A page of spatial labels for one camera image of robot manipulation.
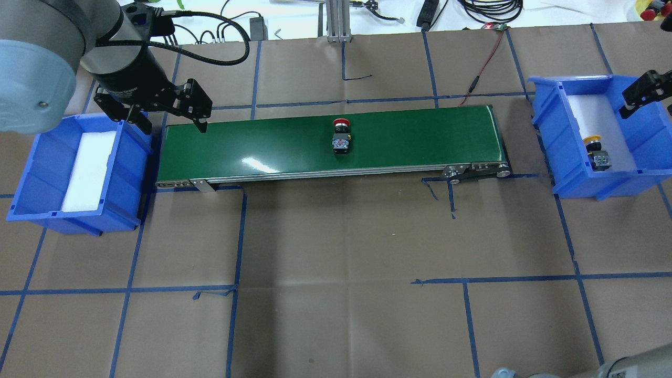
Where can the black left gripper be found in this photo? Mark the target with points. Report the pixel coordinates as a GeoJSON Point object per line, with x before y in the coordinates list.
{"type": "Point", "coordinates": [137, 74]}

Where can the red push button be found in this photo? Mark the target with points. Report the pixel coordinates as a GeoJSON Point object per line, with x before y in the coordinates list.
{"type": "Point", "coordinates": [342, 136]}

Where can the green conveyor belt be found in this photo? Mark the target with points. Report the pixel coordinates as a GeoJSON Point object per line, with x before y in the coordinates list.
{"type": "Point", "coordinates": [464, 143]}

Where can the blue bin with foam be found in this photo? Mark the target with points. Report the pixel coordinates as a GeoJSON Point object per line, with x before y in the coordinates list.
{"type": "Point", "coordinates": [84, 177]}
{"type": "Point", "coordinates": [568, 109]}

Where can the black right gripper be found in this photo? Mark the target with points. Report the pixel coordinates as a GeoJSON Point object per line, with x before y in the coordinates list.
{"type": "Point", "coordinates": [644, 89]}

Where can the yellow push button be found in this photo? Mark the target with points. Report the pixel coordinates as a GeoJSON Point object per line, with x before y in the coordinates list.
{"type": "Point", "coordinates": [599, 158]}

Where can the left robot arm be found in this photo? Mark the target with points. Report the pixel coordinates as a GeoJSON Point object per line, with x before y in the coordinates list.
{"type": "Point", "coordinates": [44, 43]}

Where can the aluminium frame post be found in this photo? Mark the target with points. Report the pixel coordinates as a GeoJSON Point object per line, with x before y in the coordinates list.
{"type": "Point", "coordinates": [338, 21]}

